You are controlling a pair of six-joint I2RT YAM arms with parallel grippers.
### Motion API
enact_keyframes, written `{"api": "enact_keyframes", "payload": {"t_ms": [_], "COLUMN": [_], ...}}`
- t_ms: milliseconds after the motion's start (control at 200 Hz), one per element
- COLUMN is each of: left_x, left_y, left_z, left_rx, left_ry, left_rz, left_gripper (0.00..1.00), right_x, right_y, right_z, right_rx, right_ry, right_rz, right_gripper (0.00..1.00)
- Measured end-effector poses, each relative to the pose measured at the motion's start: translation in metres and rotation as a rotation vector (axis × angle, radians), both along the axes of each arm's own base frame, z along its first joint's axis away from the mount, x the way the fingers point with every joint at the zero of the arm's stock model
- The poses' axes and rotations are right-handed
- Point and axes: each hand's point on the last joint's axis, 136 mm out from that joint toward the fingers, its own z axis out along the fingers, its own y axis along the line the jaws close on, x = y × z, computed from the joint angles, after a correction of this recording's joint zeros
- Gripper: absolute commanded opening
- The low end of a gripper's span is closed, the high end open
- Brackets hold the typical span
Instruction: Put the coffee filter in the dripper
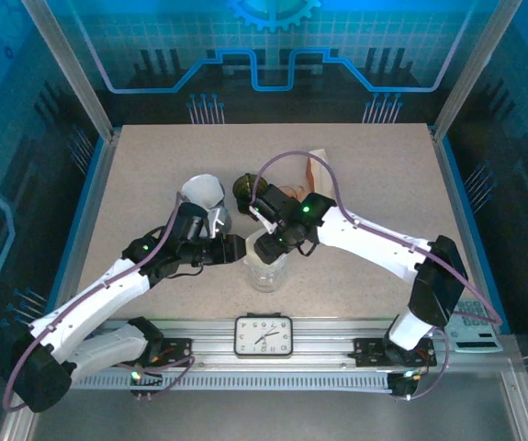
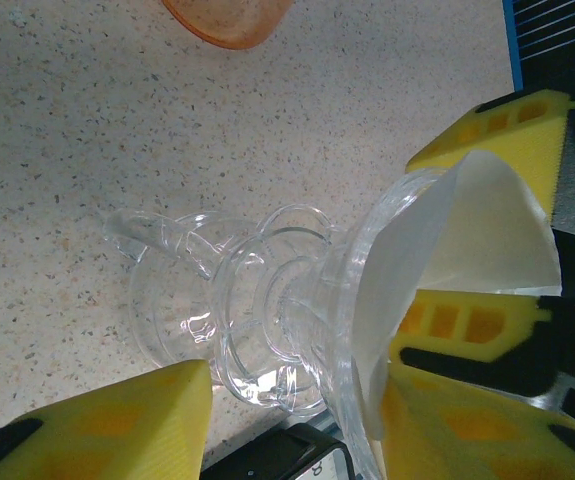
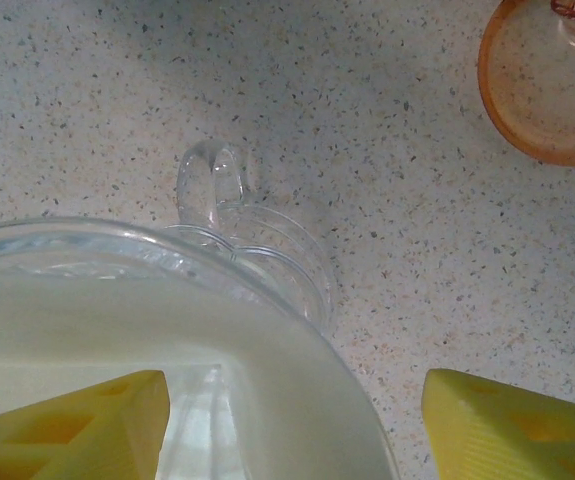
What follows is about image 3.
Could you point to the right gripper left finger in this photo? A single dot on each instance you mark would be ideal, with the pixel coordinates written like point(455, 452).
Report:
point(67, 440)

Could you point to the white paper coffee filter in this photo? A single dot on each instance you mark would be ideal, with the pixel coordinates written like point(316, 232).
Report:
point(167, 325)

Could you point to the clear glass cup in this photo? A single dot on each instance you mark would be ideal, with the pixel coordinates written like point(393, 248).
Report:
point(192, 195)

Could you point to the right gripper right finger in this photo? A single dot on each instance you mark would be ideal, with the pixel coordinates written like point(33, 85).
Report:
point(517, 440)

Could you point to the orange glass coffee server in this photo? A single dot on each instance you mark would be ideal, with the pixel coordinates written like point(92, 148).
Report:
point(567, 152)

